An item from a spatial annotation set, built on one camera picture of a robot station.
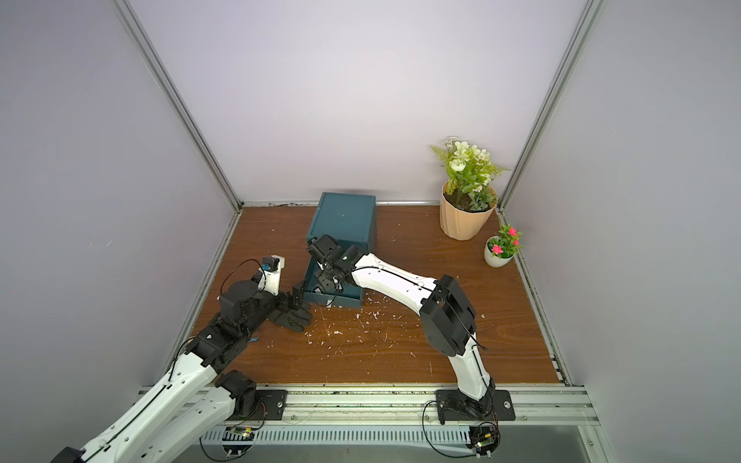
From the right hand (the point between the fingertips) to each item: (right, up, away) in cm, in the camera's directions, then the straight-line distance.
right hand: (329, 264), depth 86 cm
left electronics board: (-21, -44, -13) cm, 50 cm away
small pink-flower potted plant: (+55, +4, +6) cm, 55 cm away
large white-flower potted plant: (+47, +22, +15) cm, 54 cm away
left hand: (-7, -2, -9) cm, 12 cm away
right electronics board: (+42, -42, -16) cm, 61 cm away
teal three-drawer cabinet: (+6, +14, +2) cm, 15 cm away
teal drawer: (+7, -8, -5) cm, 12 cm away
